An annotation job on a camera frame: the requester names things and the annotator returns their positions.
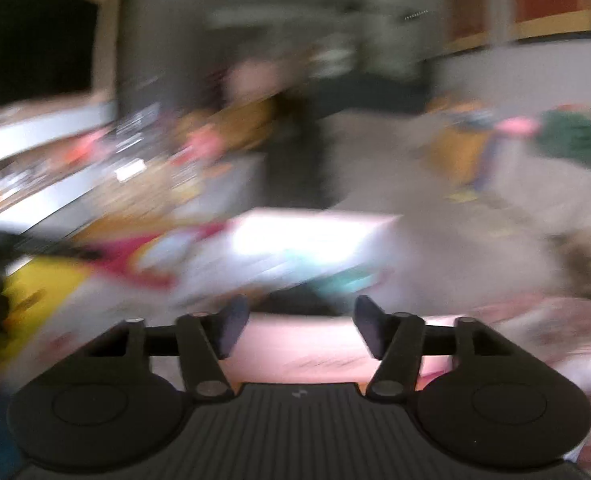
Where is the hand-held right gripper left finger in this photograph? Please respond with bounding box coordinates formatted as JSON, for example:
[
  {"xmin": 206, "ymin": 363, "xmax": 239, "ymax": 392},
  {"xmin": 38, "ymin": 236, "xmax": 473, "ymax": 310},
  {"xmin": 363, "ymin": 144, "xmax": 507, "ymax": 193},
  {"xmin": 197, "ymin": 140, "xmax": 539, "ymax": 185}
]
[{"xmin": 88, "ymin": 294, "xmax": 251, "ymax": 401}]

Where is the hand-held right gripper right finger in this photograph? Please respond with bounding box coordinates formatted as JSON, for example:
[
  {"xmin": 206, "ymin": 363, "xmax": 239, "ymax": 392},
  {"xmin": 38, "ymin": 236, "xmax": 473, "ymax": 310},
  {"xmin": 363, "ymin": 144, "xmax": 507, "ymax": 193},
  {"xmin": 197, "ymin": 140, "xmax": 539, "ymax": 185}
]
[{"xmin": 353, "ymin": 295, "xmax": 509, "ymax": 401}]

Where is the pink cardboard box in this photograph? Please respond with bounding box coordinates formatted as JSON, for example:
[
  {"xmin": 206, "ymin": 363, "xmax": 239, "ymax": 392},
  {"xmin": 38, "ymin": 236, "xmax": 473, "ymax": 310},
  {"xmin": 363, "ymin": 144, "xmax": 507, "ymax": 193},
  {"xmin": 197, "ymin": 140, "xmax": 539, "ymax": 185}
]
[{"xmin": 150, "ymin": 207, "xmax": 459, "ymax": 388}]

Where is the teal handled tool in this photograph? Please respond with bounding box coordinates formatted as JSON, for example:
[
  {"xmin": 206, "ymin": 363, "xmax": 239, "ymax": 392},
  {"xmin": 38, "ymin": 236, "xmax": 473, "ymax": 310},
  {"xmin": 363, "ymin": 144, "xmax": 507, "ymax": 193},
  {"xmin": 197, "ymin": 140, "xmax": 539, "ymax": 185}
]
[{"xmin": 285, "ymin": 252, "xmax": 383, "ymax": 303}]

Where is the beige sofa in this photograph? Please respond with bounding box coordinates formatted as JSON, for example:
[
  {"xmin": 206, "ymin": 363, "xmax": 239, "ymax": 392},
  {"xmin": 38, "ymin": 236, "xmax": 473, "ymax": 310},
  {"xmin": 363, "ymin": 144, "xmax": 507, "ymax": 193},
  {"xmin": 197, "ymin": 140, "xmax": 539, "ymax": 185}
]
[{"xmin": 325, "ymin": 105, "xmax": 591, "ymax": 311}]

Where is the pink floral blanket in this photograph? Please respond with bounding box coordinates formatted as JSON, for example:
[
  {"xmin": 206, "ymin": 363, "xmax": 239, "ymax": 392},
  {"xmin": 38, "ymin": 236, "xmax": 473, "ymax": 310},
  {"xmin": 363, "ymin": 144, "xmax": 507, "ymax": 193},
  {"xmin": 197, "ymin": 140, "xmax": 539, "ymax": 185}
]
[{"xmin": 450, "ymin": 295, "xmax": 591, "ymax": 461}]

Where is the yellow pillow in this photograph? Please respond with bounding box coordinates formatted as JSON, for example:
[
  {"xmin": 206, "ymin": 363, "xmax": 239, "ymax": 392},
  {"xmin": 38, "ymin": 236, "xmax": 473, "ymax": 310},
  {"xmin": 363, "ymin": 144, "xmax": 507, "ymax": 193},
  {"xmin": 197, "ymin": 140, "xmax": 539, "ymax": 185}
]
[{"xmin": 425, "ymin": 110, "xmax": 496, "ymax": 186}]

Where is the yellow beanbag chair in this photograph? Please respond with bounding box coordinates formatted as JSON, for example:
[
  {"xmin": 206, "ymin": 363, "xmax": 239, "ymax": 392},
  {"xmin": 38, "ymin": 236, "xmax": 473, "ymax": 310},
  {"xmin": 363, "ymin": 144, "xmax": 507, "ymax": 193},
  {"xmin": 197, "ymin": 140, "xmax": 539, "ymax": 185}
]
[{"xmin": 175, "ymin": 97, "xmax": 277, "ymax": 161}]

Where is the pink plush toy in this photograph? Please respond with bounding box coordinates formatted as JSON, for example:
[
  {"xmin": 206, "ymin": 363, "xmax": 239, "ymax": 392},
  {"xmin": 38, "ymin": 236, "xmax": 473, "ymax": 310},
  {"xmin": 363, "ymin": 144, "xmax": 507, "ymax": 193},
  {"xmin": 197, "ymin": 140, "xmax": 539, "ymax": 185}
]
[{"xmin": 495, "ymin": 116, "xmax": 539, "ymax": 137}]

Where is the white television cabinet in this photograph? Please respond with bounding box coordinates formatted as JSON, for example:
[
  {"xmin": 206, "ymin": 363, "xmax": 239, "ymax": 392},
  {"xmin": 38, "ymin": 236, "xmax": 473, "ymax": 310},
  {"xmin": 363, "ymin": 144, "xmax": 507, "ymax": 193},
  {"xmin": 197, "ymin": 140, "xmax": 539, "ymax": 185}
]
[{"xmin": 0, "ymin": 100, "xmax": 121, "ymax": 226}]

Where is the green plush toy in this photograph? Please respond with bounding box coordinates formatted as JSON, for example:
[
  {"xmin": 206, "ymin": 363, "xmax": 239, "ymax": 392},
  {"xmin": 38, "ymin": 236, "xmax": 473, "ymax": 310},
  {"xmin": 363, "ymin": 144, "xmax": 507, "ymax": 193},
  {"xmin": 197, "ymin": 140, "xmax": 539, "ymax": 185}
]
[{"xmin": 535, "ymin": 110, "xmax": 591, "ymax": 177}]

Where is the black television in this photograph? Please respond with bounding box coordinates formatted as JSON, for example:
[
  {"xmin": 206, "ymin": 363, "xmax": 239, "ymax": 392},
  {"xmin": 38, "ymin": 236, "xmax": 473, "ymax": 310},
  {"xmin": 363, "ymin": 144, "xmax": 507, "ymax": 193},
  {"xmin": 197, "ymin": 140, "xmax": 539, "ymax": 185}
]
[{"xmin": 0, "ymin": 0, "xmax": 101, "ymax": 111}]

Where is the framed wall picture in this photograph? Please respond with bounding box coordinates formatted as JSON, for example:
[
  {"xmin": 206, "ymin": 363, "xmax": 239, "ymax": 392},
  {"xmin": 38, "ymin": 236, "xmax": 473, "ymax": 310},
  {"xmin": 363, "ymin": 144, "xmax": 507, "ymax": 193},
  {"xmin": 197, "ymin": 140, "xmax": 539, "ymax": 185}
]
[{"xmin": 445, "ymin": 0, "xmax": 591, "ymax": 53}]

